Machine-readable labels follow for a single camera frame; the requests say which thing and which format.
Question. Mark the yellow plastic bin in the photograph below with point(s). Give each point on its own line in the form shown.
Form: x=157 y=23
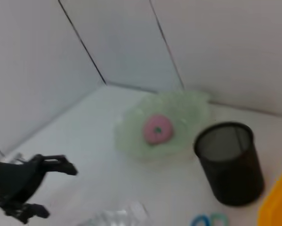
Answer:
x=277 y=202

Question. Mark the black mesh pen holder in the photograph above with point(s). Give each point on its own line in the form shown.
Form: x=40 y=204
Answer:
x=235 y=179

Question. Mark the blue plastic scissors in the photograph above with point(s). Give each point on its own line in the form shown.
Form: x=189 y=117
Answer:
x=210 y=221

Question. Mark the clear green-label water bottle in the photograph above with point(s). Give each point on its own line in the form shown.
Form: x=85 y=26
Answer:
x=122 y=216

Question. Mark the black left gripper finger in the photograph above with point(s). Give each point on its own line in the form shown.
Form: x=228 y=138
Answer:
x=63 y=164
x=25 y=212

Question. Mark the pink toy peach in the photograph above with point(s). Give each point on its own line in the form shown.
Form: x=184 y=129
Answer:
x=158 y=129

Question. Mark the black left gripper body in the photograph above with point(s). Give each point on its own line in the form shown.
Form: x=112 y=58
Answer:
x=16 y=181

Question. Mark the green glass fruit plate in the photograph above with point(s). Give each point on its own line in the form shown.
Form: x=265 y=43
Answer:
x=185 y=110

